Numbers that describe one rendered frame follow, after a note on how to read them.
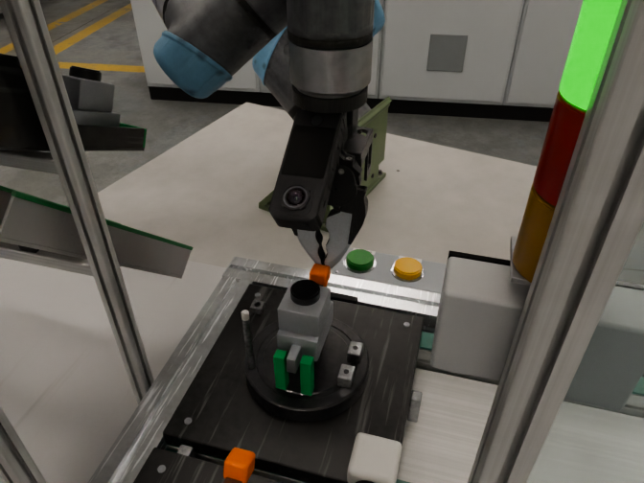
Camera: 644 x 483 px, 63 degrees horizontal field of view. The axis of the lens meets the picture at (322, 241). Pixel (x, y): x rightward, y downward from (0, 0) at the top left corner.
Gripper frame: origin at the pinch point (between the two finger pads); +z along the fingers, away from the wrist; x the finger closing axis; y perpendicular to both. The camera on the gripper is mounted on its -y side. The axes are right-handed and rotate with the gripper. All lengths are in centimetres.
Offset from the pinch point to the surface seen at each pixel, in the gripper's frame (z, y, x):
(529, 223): -22.1, -19.6, -16.7
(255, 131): 21, 72, 38
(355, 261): 10.0, 13.5, -1.0
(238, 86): 93, 274, 136
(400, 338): 10.2, 0.6, -9.5
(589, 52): -31.2, -20.1, -17.0
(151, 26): 56, 267, 188
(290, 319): -0.2, -9.5, 0.8
